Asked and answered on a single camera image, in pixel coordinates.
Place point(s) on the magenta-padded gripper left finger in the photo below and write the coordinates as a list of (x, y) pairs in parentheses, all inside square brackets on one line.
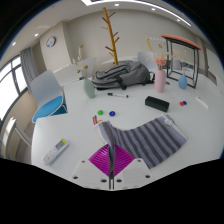
[(100, 161)]

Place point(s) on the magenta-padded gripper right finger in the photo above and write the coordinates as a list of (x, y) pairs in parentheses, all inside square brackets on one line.
[(123, 161)]

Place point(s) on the grey striped towel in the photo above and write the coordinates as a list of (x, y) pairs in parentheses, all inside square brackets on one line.
[(150, 136)]

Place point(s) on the small red block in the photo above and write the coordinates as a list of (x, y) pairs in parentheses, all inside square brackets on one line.
[(95, 120)]

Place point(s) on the white remote control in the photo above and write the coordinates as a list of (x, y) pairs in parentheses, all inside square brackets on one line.
[(55, 151)]

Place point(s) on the green round magnet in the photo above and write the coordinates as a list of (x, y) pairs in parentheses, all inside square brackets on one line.
[(100, 112)]

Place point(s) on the blue round magnet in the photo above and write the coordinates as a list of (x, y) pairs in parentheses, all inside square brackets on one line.
[(112, 113)]

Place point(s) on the black marker pen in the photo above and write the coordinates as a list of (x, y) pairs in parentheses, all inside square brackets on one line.
[(117, 95)]

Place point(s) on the black rectangular case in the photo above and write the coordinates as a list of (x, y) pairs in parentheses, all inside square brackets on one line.
[(157, 103)]

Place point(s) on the green vase with dried flowers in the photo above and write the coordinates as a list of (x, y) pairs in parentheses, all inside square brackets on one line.
[(89, 88)]

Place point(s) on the small red magnet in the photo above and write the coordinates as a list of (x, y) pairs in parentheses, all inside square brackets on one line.
[(181, 103)]

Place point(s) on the small blue magnet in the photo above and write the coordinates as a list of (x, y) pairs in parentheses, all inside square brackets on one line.
[(185, 102)]

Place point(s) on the white chair with blue seat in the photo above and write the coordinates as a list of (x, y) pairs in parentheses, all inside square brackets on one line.
[(48, 91)]

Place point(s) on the grey backpack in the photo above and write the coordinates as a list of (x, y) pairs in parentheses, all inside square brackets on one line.
[(126, 74)]

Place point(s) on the pink vase with flowers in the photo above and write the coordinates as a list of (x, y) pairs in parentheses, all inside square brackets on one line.
[(160, 81)]

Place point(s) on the white rectangular block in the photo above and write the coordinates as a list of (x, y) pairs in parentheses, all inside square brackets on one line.
[(202, 102)]

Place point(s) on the blue vase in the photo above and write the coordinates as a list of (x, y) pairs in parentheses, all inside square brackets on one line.
[(182, 82)]

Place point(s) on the window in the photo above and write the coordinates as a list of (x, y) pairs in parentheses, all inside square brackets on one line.
[(8, 90)]

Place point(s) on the grey curtain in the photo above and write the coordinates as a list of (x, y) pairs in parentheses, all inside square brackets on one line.
[(29, 68)]

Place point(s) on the wooden coat rack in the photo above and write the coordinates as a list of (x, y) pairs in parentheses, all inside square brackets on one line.
[(111, 36)]

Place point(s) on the recessed ceiling spotlights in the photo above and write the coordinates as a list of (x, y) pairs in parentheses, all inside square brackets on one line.
[(36, 34)]

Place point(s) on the ceiling light strip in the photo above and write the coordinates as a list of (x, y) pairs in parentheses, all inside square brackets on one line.
[(87, 1)]

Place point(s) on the round wall clock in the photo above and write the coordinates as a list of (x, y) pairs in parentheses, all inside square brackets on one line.
[(50, 41)]

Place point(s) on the black frame stand orange top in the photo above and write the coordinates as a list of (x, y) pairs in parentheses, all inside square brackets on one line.
[(181, 39)]

